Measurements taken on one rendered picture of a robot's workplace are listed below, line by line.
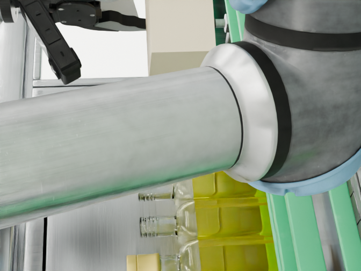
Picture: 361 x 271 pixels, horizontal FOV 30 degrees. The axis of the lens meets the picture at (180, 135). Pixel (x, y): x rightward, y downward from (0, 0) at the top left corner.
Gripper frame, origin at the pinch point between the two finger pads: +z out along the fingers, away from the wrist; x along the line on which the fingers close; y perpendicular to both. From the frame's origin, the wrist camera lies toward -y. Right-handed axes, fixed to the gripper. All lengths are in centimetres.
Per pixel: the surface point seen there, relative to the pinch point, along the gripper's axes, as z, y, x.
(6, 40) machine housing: -27, 12, 43
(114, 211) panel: -7.4, -22.2, 30.0
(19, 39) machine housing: -25, 12, 43
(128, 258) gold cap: -5.4, -30.6, 11.8
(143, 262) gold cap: -3.4, -31.2, 11.5
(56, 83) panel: -17.5, 2.2, 38.3
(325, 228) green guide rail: 18.1, -28.5, -0.1
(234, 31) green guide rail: 14.4, 8.6, 31.2
